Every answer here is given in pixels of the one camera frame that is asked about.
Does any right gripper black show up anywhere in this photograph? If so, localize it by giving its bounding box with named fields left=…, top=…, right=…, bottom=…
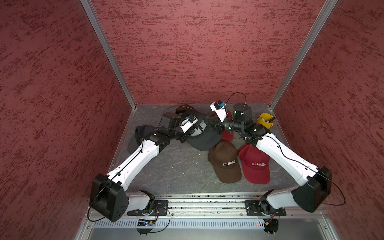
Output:
left=205, top=114, right=244, bottom=135

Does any black cap front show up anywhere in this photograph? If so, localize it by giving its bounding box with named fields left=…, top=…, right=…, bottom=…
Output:
left=182, top=111, right=222, bottom=151

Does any red cap with white logo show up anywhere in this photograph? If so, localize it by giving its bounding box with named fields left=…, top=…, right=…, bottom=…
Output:
left=238, top=143, right=271, bottom=185

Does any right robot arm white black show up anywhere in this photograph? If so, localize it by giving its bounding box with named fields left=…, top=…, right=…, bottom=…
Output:
left=207, top=101, right=332, bottom=216

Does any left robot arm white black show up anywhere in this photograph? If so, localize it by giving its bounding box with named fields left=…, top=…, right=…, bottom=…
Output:
left=89, top=113, right=198, bottom=222

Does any dark brown cap back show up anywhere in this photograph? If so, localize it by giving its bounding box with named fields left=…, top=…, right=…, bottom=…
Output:
left=175, top=105, right=196, bottom=114

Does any dark grey cap left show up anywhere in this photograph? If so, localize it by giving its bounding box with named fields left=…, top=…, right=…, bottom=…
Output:
left=127, top=125, right=156, bottom=154

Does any yellow plastic bucket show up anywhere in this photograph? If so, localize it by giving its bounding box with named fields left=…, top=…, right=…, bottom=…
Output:
left=257, top=113, right=276, bottom=130

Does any right corner aluminium profile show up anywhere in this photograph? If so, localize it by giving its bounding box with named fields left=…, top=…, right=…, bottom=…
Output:
left=269, top=0, right=338, bottom=111

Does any corner aluminium profile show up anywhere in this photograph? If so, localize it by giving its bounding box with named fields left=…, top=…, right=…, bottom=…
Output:
left=269, top=0, right=338, bottom=111
left=80, top=0, right=137, bottom=111

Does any left corner aluminium profile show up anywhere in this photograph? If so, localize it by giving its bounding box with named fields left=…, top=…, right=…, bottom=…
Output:
left=80, top=0, right=137, bottom=111

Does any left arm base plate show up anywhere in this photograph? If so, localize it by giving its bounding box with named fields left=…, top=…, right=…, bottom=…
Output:
left=127, top=200, right=169, bottom=217

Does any aluminium rail frame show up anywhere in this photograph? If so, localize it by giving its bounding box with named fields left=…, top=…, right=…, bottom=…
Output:
left=75, top=192, right=340, bottom=240

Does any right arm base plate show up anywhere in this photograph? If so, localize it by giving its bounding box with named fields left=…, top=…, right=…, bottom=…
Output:
left=245, top=201, right=287, bottom=217

